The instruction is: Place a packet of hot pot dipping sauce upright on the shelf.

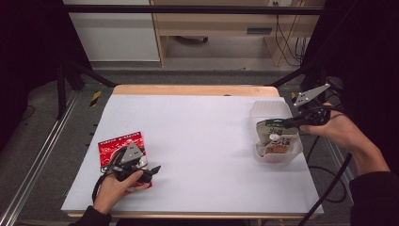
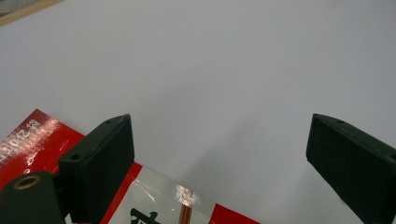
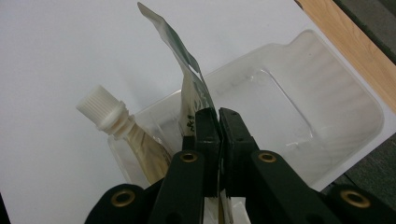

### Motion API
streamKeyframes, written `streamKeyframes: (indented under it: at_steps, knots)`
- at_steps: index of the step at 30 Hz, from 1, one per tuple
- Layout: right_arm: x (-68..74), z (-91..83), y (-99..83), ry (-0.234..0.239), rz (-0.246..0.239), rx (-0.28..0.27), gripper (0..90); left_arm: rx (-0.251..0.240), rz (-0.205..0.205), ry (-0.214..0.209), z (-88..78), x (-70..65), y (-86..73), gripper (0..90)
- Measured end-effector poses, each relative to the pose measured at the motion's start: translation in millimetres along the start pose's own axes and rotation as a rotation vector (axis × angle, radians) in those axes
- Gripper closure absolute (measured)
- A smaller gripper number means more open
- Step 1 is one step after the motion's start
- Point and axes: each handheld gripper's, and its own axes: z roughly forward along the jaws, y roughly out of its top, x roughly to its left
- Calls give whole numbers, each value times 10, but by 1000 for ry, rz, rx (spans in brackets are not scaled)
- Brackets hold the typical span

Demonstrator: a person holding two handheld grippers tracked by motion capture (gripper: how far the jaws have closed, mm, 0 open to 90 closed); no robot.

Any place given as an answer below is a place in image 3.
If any spouted sauce pouch white cap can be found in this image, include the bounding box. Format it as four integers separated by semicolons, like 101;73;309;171
76;84;176;189

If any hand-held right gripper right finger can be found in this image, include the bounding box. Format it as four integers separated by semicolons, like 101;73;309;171
218;106;260;198

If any clear plastic container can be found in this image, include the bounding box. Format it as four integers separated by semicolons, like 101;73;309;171
106;29;386;192

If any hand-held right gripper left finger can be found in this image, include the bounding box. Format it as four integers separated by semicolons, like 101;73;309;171
181;106;224;199

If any green and beige seasoning packet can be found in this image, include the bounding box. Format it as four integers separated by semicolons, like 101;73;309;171
136;2;250;224

